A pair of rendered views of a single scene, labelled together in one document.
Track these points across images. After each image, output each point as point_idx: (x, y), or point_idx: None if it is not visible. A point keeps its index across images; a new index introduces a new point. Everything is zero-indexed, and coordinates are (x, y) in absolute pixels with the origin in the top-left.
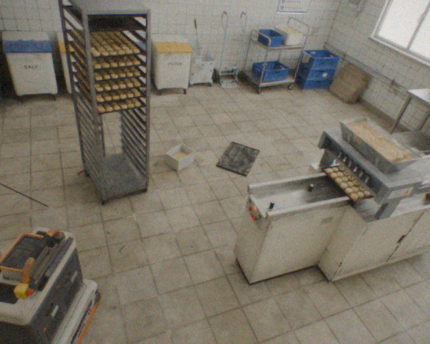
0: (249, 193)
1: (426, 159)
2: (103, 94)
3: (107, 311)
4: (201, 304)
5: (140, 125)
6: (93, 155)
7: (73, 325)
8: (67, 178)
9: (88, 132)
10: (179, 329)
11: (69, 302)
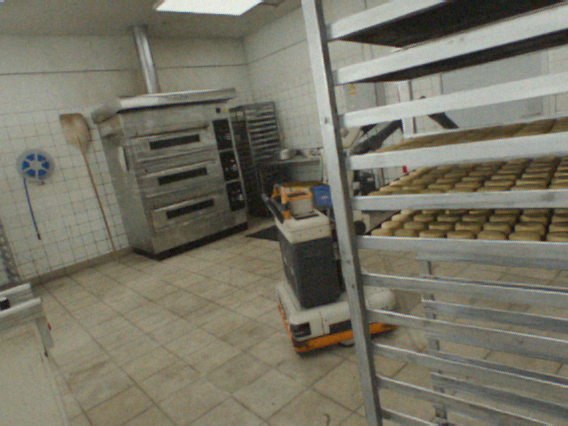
0: (37, 325)
1: None
2: (442, 169)
3: (284, 359)
4: (164, 413)
5: (418, 357)
6: (557, 417)
7: (283, 296)
8: None
9: (549, 326)
10: (191, 381)
11: (292, 285)
